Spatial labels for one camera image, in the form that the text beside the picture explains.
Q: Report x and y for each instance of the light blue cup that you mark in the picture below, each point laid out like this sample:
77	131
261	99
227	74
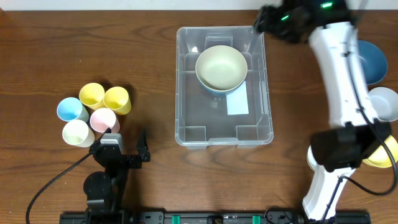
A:
71	109

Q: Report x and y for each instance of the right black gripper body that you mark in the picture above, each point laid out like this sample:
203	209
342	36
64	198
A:
268	21

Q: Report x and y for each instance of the pink cup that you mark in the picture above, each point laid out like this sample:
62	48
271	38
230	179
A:
104	118

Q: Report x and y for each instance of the dark blue bowl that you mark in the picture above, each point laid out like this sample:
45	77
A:
373	61
221	92

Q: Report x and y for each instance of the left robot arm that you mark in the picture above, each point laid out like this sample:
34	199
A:
104	190

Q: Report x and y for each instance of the yellow cup left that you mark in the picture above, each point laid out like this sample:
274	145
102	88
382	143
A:
91	95

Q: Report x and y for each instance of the yellow cup right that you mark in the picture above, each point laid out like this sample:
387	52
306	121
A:
117	99

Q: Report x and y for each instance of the yellow bowl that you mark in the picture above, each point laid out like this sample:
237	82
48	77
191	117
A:
379	157

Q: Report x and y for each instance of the white bowl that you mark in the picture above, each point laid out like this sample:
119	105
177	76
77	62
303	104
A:
310	159

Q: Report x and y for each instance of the light grey bowl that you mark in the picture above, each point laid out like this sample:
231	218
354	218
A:
384	101

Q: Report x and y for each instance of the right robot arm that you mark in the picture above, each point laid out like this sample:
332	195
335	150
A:
356	131

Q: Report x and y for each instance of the clear plastic storage bin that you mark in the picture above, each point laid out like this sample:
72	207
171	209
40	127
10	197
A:
201	119

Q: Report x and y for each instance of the beige bowl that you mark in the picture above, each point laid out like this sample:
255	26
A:
221	67

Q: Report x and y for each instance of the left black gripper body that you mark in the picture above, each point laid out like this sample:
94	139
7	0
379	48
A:
125	159

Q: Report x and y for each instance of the yellow cup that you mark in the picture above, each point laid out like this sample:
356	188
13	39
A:
91	95
117	99

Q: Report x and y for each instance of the cream white cup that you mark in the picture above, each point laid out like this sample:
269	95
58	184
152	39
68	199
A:
77	133

